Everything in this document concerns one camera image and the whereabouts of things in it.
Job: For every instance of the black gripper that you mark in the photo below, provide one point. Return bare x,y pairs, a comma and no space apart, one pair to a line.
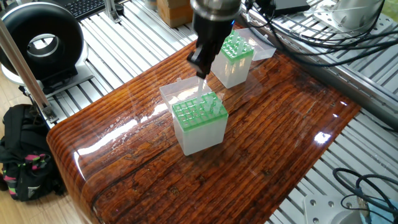
214,25

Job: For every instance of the translucent tip box green rack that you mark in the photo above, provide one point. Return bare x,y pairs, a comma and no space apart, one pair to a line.
235,73
199,137

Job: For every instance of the clear hinged box lid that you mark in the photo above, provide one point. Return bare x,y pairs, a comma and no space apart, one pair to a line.
180,93
264,46

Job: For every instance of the brown cardboard box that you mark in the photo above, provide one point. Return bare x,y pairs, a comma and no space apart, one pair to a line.
171,11

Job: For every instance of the black power adapter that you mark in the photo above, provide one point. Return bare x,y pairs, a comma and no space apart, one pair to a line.
289,5

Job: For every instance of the glossy wooden board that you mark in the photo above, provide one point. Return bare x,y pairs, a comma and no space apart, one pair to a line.
217,174

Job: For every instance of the black keyboard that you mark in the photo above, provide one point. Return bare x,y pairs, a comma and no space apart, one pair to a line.
84,6

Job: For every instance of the black round fan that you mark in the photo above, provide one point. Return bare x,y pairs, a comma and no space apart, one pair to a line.
65,37

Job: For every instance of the black backpack pink trim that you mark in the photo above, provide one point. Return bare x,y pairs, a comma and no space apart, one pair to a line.
25,149

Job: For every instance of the slim aluminium post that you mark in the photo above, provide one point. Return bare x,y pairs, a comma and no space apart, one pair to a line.
22,68

